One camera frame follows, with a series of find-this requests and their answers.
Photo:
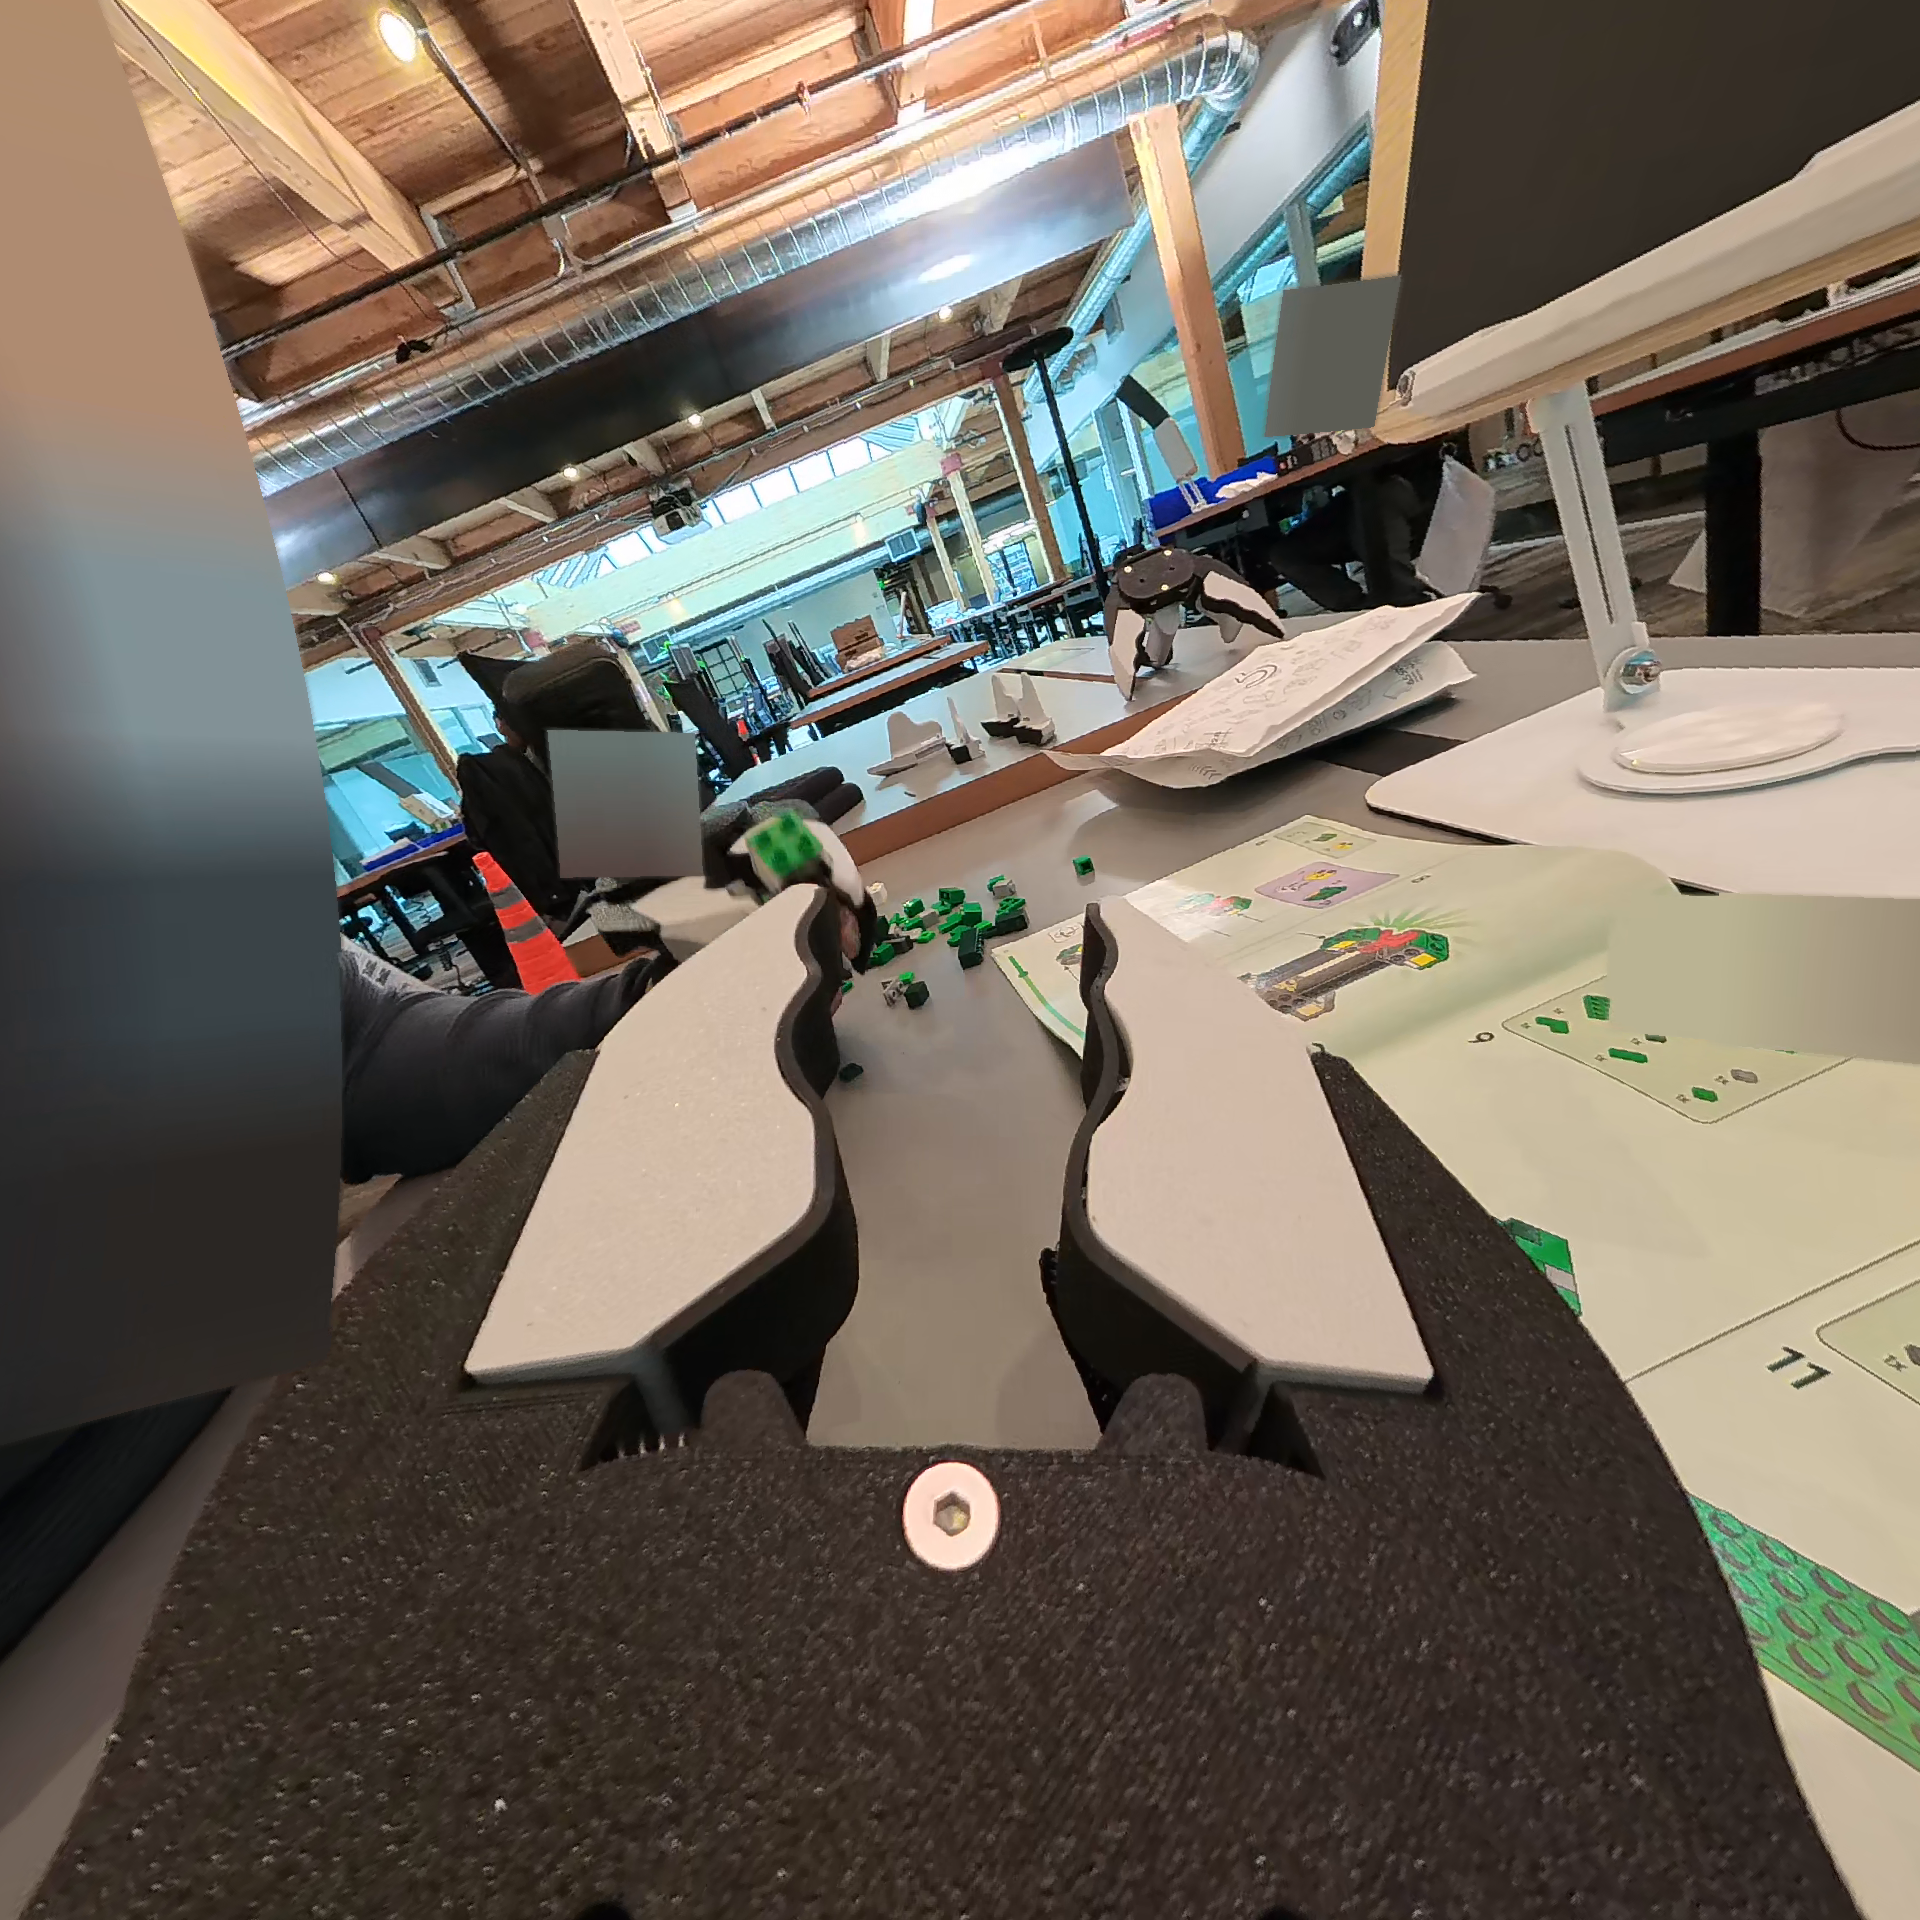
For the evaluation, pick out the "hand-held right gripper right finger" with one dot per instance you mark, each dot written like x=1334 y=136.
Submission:
x=1243 y=1203

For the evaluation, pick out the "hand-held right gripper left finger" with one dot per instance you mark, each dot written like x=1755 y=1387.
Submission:
x=676 y=1184

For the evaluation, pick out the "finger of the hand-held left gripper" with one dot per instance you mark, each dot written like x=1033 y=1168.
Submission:
x=841 y=871
x=747 y=863

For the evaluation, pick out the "green square brick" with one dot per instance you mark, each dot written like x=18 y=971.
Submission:
x=784 y=849

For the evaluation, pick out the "grey desk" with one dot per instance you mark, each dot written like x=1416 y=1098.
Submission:
x=961 y=1203

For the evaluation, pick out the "stack of black pads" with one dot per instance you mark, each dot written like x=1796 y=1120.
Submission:
x=803 y=796

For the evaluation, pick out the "pile of green bricks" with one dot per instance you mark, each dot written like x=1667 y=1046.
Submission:
x=961 y=915

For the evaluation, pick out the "orange traffic cone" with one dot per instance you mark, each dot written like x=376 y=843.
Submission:
x=525 y=932

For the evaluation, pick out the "wooden background table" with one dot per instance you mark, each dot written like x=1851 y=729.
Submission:
x=1735 y=509
x=901 y=667

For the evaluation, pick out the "black office chair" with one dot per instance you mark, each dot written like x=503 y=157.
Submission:
x=569 y=690

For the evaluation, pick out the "green instruction booklet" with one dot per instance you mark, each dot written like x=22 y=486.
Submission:
x=1652 y=1203

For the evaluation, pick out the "spare black and white gripper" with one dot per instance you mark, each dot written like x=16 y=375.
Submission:
x=1164 y=577

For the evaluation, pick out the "white tablet stand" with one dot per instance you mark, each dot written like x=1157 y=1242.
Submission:
x=1501 y=796

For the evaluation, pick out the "folded white paper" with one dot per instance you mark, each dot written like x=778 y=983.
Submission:
x=1291 y=690

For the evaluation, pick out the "black floor lamp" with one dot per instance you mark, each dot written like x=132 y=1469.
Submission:
x=1038 y=350

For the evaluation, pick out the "round ceiling lamp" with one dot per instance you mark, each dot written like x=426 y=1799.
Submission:
x=398 y=32

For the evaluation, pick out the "wood framed black screen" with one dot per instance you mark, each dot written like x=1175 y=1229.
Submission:
x=1652 y=150

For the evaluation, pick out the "wooden post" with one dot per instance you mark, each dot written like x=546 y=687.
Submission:
x=1190 y=299

